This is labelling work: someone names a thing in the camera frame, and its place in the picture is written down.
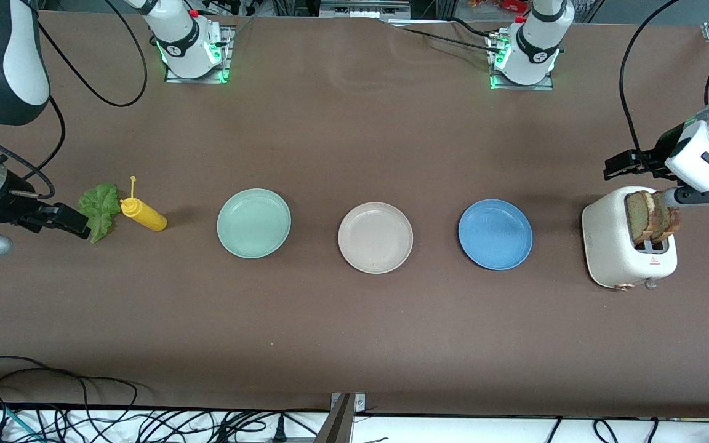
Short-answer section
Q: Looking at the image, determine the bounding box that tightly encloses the metal table bracket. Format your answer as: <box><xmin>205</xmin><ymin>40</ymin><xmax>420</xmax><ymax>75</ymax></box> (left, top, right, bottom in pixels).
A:
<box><xmin>314</xmin><ymin>392</ymin><xmax>367</xmax><ymax>443</ymax></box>

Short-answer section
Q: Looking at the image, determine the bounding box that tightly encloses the beige plate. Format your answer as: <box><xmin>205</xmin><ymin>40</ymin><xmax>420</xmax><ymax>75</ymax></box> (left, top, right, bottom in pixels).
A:
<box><xmin>337</xmin><ymin>202</ymin><xmax>414</xmax><ymax>274</ymax></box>

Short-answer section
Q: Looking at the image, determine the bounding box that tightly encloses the light green plate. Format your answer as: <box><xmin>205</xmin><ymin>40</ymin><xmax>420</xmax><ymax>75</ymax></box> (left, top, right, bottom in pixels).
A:
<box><xmin>217</xmin><ymin>188</ymin><xmax>292</xmax><ymax>259</ymax></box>

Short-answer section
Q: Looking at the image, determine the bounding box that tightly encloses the black base cable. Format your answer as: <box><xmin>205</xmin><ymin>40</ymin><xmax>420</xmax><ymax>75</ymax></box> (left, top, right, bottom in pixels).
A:
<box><xmin>385</xmin><ymin>17</ymin><xmax>506</xmax><ymax>57</ymax></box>

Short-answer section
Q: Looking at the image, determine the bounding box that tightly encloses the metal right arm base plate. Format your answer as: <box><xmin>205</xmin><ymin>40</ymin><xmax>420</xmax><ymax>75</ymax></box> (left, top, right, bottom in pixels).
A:
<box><xmin>164</xmin><ymin>25</ymin><xmax>234</xmax><ymax>84</ymax></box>

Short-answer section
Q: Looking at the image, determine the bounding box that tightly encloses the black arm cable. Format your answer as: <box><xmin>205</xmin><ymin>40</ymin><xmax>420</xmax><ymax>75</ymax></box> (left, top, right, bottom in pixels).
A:
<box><xmin>0</xmin><ymin>0</ymin><xmax>148</xmax><ymax>199</ymax></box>
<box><xmin>619</xmin><ymin>0</ymin><xmax>681</xmax><ymax>168</ymax></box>

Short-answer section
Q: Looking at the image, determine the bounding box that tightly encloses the green lettuce leaf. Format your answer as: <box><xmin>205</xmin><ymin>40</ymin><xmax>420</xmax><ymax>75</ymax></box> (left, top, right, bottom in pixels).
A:
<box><xmin>78</xmin><ymin>183</ymin><xmax>122</xmax><ymax>244</ymax></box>

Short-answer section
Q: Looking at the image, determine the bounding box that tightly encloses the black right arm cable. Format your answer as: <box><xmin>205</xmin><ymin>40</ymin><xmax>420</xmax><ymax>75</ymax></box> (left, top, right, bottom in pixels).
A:
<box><xmin>0</xmin><ymin>0</ymin><xmax>148</xmax><ymax>199</ymax></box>

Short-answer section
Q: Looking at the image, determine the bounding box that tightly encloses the grey metal box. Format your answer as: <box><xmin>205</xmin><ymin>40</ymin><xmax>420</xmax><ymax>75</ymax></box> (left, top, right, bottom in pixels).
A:
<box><xmin>319</xmin><ymin>0</ymin><xmax>412</xmax><ymax>19</ymax></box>

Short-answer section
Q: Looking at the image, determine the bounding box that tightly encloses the white toaster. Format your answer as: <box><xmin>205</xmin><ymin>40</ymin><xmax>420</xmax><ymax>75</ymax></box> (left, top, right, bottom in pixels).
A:
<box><xmin>581</xmin><ymin>186</ymin><xmax>679</xmax><ymax>291</ymax></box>

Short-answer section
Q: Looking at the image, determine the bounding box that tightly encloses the yellow mustard squeeze bottle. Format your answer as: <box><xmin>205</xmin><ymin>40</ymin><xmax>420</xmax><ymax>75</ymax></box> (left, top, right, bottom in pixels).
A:
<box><xmin>119</xmin><ymin>176</ymin><xmax>168</xmax><ymax>233</ymax></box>

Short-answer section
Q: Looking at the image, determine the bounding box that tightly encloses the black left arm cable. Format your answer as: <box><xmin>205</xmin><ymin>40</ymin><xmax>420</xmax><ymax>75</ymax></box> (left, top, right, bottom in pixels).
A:
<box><xmin>619</xmin><ymin>0</ymin><xmax>681</xmax><ymax>168</ymax></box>

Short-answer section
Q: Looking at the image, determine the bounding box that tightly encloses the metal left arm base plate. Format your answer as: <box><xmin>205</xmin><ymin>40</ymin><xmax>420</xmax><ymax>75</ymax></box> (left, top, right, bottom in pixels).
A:
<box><xmin>487</xmin><ymin>30</ymin><xmax>555</xmax><ymax>92</ymax></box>

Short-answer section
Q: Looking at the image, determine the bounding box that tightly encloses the brown bread slice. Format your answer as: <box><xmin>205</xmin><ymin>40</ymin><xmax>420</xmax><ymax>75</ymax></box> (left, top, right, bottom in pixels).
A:
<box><xmin>624</xmin><ymin>190</ymin><xmax>660</xmax><ymax>245</ymax></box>
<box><xmin>649</xmin><ymin>190</ymin><xmax>681</xmax><ymax>244</ymax></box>

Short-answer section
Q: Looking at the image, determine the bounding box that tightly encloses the red packaged item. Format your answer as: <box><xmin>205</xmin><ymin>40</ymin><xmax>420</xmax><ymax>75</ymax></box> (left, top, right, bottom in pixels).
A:
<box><xmin>468</xmin><ymin>0</ymin><xmax>531</xmax><ymax>14</ymax></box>

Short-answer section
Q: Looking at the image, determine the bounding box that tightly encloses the blue plate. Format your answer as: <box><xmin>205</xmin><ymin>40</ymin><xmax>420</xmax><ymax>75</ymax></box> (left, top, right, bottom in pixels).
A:
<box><xmin>458</xmin><ymin>198</ymin><xmax>534</xmax><ymax>271</ymax></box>

